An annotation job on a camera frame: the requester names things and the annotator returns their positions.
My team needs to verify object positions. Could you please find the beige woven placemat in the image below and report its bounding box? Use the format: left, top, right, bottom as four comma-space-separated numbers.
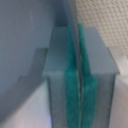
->
76, 0, 128, 57

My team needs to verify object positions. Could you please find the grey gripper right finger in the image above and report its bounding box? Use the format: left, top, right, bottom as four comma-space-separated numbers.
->
79, 24, 119, 128

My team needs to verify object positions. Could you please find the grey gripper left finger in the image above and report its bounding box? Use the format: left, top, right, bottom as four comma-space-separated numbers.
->
43, 27, 80, 128

